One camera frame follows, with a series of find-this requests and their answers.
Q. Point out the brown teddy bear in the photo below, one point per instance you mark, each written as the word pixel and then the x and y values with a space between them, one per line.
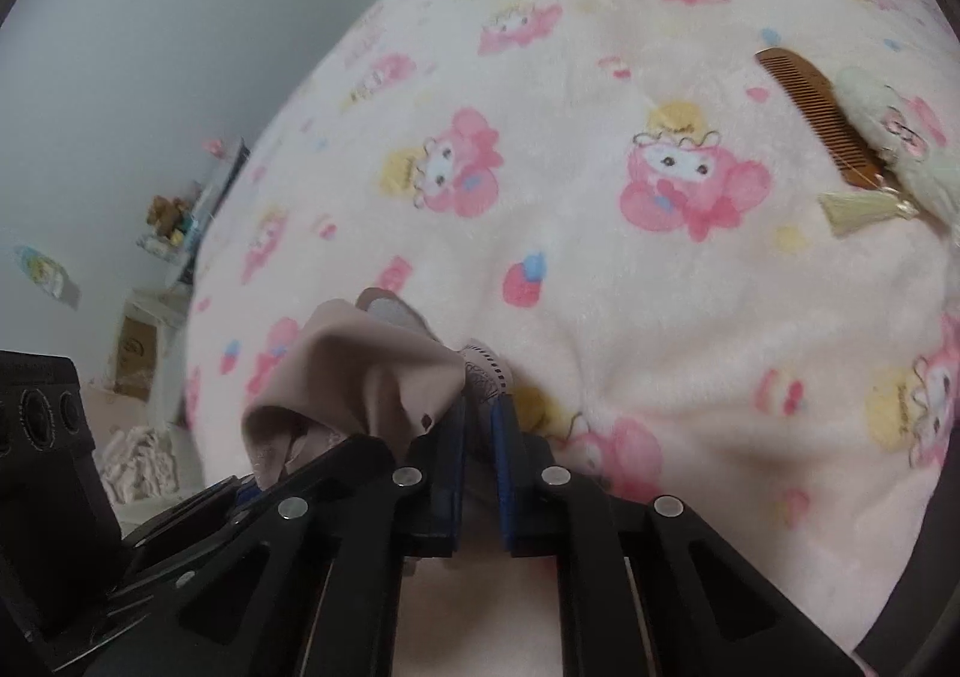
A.
pixel 165 216

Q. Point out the brown cardboard box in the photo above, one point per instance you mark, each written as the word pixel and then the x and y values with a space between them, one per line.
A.
pixel 135 358

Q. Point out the pink printed blanket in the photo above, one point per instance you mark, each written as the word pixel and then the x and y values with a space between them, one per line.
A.
pixel 600 272

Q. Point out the fluffy white hair clip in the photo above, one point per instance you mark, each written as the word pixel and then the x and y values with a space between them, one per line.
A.
pixel 930 175

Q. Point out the small pink ornament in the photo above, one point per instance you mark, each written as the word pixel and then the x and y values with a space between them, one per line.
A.
pixel 214 146

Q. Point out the floral cloth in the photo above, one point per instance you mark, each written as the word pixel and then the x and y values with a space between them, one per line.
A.
pixel 139 467

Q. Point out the wooden comb with tassel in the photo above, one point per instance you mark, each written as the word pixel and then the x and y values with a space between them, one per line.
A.
pixel 810 100

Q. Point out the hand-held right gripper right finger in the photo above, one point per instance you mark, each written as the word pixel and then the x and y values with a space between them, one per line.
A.
pixel 504 474

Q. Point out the wall sticker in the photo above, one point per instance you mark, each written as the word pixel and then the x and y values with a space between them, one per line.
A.
pixel 45 272

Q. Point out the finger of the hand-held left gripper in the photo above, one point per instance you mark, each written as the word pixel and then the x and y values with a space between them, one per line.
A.
pixel 127 609
pixel 187 519

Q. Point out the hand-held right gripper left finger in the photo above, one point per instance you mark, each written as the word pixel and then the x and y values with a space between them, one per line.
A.
pixel 450 467

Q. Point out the beige cloth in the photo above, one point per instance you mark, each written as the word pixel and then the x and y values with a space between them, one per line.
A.
pixel 360 377

